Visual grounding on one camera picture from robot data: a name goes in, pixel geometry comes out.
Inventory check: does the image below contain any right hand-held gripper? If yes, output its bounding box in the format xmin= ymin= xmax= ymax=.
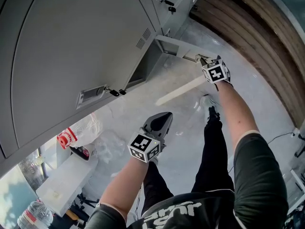
xmin=199 ymin=55 xmax=233 ymax=90

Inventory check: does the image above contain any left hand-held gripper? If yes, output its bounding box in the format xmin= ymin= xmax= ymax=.
xmin=127 ymin=112 xmax=173 ymax=163

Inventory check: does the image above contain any grey locker door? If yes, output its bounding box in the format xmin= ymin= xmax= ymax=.
xmin=154 ymin=34 xmax=217 ymax=63

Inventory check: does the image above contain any grey metal locker cabinet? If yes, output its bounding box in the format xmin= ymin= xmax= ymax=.
xmin=0 ymin=0 xmax=208 ymax=178

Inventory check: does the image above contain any person's right forearm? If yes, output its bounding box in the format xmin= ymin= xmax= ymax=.
xmin=215 ymin=81 xmax=260 ymax=150

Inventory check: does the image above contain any person's left forearm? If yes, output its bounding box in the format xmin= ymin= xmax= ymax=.
xmin=100 ymin=155 xmax=150 ymax=220

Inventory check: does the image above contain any person's right shoe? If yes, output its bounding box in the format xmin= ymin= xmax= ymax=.
xmin=199 ymin=94 xmax=221 ymax=119

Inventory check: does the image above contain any crumpled clear plastic wrap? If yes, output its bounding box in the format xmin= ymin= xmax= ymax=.
xmin=94 ymin=134 xmax=126 ymax=163

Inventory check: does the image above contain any wooden step platform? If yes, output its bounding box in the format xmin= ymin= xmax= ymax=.
xmin=189 ymin=0 xmax=305 ymax=130

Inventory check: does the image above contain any person's right leg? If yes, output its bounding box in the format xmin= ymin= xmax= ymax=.
xmin=192 ymin=106 xmax=235 ymax=193

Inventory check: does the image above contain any person's leg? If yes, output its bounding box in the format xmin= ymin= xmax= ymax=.
xmin=192 ymin=106 xmax=235 ymax=193
xmin=142 ymin=161 xmax=174 ymax=214

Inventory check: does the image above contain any person's left leg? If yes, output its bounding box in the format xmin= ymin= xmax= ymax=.
xmin=142 ymin=161 xmax=174 ymax=214

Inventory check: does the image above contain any clear water jug red cap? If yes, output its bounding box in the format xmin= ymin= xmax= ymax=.
xmin=56 ymin=113 xmax=103 ymax=150

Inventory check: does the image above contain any white device dark screen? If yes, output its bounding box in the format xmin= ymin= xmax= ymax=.
xmin=70 ymin=143 xmax=96 ymax=162

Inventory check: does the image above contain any person's dark printed t-shirt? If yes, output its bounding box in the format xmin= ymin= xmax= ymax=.
xmin=84 ymin=130 xmax=289 ymax=229

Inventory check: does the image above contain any black tripod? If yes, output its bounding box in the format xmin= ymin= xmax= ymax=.
xmin=70 ymin=192 xmax=101 ymax=226

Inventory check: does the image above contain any white window ledge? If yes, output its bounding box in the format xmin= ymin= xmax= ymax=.
xmin=35 ymin=149 xmax=96 ymax=217

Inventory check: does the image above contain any black stand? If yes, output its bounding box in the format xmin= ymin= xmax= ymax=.
xmin=294 ymin=135 xmax=305 ymax=158

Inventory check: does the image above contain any clear plastic bottle red label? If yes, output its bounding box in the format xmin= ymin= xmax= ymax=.
xmin=17 ymin=200 xmax=53 ymax=229

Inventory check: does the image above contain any black framed window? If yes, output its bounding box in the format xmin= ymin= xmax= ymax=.
xmin=0 ymin=148 xmax=50 ymax=229

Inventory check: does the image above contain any white plug with black cord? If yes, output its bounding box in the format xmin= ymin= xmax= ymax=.
xmin=266 ymin=127 xmax=301 ymax=145

